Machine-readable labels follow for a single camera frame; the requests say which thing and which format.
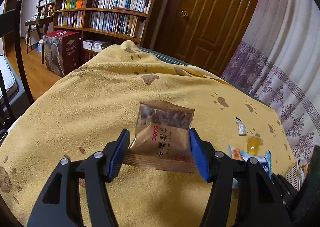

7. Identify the yellow jelly cup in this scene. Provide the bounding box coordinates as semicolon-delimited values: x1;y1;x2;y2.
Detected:
247;136;263;155

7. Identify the brown wooden door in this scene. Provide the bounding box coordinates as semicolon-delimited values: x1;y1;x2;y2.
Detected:
153;0;258;76

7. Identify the small wooden side table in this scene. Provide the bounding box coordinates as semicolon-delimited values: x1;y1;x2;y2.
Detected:
24;16;54;54

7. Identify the white purple patterned curtain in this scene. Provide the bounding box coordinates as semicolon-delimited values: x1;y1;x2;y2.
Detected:
222;0;319;161

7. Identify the yellow paw print blanket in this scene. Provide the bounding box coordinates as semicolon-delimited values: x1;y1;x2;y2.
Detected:
1;40;295;226

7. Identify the dark wooden chair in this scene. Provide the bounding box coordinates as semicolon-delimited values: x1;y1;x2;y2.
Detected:
0;0;34;140

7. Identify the white plastic basket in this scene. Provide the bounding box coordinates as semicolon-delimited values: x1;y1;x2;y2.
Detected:
284;158;309;191

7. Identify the light blue snack packet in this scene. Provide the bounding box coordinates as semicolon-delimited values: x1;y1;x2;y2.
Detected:
224;146;272;190

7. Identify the wooden bookshelf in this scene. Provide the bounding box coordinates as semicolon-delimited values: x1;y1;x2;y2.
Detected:
52;0;163;48

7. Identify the brown dried fruit packet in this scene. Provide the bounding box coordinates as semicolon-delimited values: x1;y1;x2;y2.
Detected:
123;101;196;173

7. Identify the small silver candy wrapper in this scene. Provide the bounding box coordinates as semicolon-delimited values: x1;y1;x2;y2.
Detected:
235;118;247;136

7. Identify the red classic quilt box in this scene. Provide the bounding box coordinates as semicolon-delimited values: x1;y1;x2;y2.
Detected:
43;30;80;77

